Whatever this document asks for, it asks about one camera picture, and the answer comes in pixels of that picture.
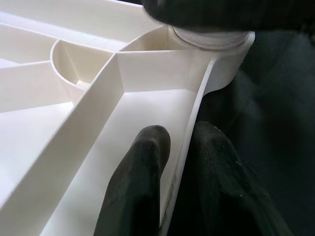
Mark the black cloth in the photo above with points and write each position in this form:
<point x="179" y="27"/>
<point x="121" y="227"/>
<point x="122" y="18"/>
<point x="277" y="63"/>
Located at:
<point x="283" y="98"/>

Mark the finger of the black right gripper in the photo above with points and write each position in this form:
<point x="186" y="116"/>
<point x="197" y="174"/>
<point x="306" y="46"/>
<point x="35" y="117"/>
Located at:
<point x="221" y="12"/>

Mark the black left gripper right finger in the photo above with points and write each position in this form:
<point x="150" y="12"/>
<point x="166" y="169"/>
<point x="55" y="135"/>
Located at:
<point x="221" y="186"/>

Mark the white plastic table leg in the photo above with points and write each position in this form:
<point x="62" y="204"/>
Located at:
<point x="209" y="39"/>

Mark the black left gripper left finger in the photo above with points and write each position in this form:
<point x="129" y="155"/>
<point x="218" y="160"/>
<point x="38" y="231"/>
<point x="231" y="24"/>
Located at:
<point x="137" y="184"/>

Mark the white plastic table top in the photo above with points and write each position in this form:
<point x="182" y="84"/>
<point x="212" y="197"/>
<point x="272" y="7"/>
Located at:
<point x="137" y="73"/>

